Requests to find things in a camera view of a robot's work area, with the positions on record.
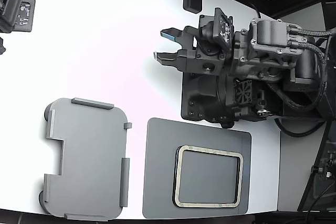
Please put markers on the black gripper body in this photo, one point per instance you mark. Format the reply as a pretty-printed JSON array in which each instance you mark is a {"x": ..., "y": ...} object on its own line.
[{"x": 210, "y": 66}]

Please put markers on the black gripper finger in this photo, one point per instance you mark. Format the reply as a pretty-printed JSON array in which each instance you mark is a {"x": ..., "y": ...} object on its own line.
[
  {"x": 170, "y": 58},
  {"x": 189, "y": 36}
]

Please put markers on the beige rectangular frame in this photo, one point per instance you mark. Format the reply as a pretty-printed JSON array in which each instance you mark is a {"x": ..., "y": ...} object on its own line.
[{"x": 204, "y": 204}]

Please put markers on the black six-joint robot arm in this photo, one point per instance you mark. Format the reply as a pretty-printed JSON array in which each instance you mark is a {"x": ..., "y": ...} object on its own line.
[{"x": 273, "y": 37}]

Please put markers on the gray box with edge lips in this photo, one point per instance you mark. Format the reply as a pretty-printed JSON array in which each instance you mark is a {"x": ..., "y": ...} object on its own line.
[{"x": 89, "y": 155}]

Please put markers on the black clamp with knob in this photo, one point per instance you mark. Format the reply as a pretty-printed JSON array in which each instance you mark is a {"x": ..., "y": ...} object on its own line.
[{"x": 331, "y": 161}]

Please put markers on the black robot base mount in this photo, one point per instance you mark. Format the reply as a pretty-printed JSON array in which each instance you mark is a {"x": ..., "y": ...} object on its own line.
[{"x": 199, "y": 98}]

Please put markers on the black wrist camera with board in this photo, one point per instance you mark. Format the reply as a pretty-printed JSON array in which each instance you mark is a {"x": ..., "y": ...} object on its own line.
[{"x": 223, "y": 27}]

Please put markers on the gray flat base plate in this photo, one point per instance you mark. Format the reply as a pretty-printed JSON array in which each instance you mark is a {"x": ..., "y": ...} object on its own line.
[{"x": 160, "y": 169}]

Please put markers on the dark frame stack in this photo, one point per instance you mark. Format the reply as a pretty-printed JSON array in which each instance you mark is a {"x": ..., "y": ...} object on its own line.
[{"x": 174, "y": 182}]

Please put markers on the black camera module with board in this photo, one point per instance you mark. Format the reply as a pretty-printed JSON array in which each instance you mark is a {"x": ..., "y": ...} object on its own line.
[{"x": 25, "y": 14}]

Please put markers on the black bracket piece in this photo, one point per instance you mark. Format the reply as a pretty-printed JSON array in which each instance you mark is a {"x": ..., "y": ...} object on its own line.
[{"x": 2, "y": 47}]

